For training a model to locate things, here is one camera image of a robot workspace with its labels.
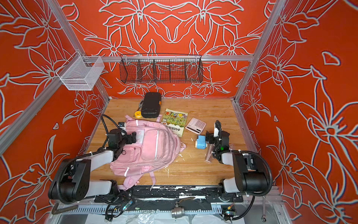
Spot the pink student backpack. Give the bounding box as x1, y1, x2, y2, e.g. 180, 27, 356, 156
110, 115, 186, 191

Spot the colourful picture book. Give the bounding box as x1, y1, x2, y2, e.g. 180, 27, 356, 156
161, 109, 188, 138

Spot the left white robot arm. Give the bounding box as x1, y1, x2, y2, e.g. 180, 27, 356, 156
48, 128, 137, 205

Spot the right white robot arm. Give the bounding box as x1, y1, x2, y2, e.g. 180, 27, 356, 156
205, 131, 273, 197

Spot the blue pencil sharpener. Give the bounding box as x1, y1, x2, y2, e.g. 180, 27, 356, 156
195, 135, 207, 149

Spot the yellow tape roll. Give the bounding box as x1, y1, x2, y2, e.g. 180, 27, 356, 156
134, 111, 142, 119

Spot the black pencil case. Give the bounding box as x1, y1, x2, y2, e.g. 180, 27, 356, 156
141, 92, 161, 118

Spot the metal ball valve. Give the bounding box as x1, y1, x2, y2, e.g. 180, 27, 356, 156
171, 197, 195, 219

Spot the silver wrench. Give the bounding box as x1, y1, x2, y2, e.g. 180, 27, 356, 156
261, 196, 267, 223

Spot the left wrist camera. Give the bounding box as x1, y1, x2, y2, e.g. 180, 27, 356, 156
117, 122, 126, 129

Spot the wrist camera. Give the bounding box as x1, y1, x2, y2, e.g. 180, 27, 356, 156
213, 120, 222, 139
117, 122, 126, 129

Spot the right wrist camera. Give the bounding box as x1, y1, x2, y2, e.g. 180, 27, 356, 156
213, 120, 222, 139

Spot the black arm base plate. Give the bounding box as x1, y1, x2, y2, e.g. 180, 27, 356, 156
94, 184, 244, 203

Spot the white cable duct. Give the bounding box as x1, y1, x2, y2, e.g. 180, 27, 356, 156
61, 203, 222, 215

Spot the white wire wall basket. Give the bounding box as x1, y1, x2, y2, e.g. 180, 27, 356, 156
55, 51, 105, 91

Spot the black wire wall basket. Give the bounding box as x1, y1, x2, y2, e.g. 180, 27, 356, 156
119, 54, 204, 84

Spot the rusty metal bracket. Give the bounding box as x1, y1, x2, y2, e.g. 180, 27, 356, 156
51, 203, 78, 215

